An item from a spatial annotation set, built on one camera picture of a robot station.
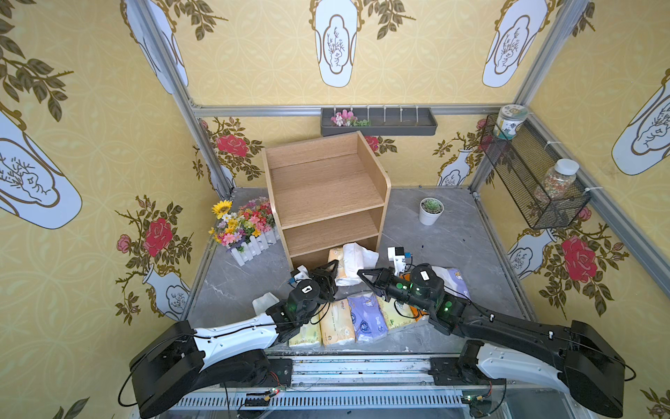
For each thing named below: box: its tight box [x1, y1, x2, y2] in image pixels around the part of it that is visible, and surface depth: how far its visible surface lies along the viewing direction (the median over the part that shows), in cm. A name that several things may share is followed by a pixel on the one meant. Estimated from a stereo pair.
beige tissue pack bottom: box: [328, 242, 380, 287], surface depth 78 cm
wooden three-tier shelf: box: [261, 130, 392, 270], surface depth 82 cm
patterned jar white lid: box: [493, 103, 530, 140], surface depth 87 cm
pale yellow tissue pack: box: [289, 315, 323, 347], surface depth 78 cm
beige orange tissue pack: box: [318, 298, 356, 348], surface depth 80 cm
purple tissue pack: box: [347, 292, 389, 343], surface depth 81 cm
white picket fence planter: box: [225, 226, 281, 267], surface depth 97 cm
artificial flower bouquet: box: [208, 197, 275, 254], surface depth 90 cm
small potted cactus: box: [418, 197, 445, 227], surface depth 105 cm
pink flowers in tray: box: [330, 109, 371, 128], surface depth 89 cm
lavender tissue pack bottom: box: [431, 266, 472, 302], surface depth 88 cm
